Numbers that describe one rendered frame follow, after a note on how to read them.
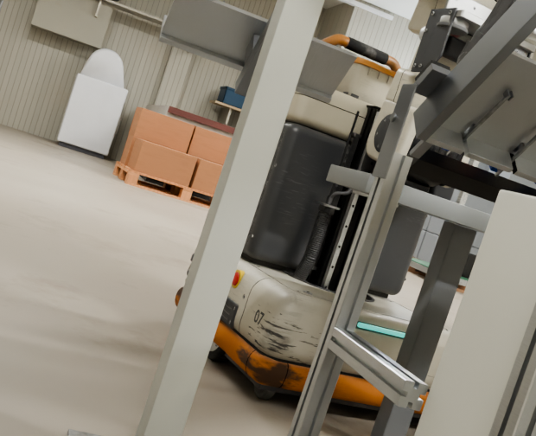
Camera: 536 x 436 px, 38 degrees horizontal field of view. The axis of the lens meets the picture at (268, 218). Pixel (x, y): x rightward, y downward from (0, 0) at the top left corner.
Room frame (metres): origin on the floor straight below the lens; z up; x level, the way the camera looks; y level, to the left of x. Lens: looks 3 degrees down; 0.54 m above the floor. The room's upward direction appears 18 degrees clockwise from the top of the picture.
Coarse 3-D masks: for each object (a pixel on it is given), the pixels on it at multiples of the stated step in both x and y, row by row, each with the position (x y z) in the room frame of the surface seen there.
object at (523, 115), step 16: (512, 64) 1.29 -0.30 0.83; (528, 64) 1.29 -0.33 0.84; (496, 80) 1.32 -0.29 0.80; (512, 80) 1.32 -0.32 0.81; (528, 80) 1.32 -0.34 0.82; (480, 96) 1.35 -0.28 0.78; (496, 96) 1.35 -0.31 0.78; (512, 96) 1.33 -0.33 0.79; (528, 96) 1.35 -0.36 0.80; (464, 112) 1.38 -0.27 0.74; (480, 112) 1.38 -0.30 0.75; (496, 112) 1.38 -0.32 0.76; (512, 112) 1.38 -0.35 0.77; (528, 112) 1.38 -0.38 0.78; (448, 128) 1.41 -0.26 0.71; (464, 128) 1.41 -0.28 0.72; (480, 128) 1.41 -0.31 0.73; (496, 128) 1.41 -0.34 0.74; (512, 128) 1.41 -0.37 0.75; (528, 128) 1.41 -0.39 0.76; (496, 144) 1.44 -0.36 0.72; (512, 144) 1.44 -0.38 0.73
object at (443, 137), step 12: (444, 132) 1.40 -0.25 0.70; (456, 132) 1.42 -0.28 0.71; (444, 144) 1.38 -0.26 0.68; (456, 144) 1.40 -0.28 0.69; (468, 144) 1.41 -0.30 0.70; (480, 144) 1.43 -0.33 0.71; (468, 156) 1.41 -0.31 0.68; (480, 156) 1.41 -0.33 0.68; (492, 156) 1.43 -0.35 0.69; (504, 156) 1.45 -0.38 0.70; (504, 168) 1.43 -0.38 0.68; (516, 168) 1.44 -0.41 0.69; (528, 168) 1.46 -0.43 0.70
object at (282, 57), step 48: (288, 0) 1.20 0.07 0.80; (288, 48) 1.21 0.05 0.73; (288, 96) 1.21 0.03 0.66; (240, 144) 1.20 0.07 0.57; (240, 192) 1.20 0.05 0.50; (240, 240) 1.21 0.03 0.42; (192, 288) 1.20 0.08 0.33; (192, 336) 1.20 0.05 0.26; (192, 384) 1.21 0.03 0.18; (144, 432) 1.20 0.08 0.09
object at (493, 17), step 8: (504, 0) 1.59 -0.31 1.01; (512, 0) 1.57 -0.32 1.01; (496, 8) 1.61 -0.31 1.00; (504, 8) 1.59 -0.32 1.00; (488, 16) 1.62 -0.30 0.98; (496, 16) 1.60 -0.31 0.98; (488, 24) 1.61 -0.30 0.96; (480, 32) 1.62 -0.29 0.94; (472, 40) 1.64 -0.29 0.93; (464, 48) 1.65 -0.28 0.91; (456, 64) 1.66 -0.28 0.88
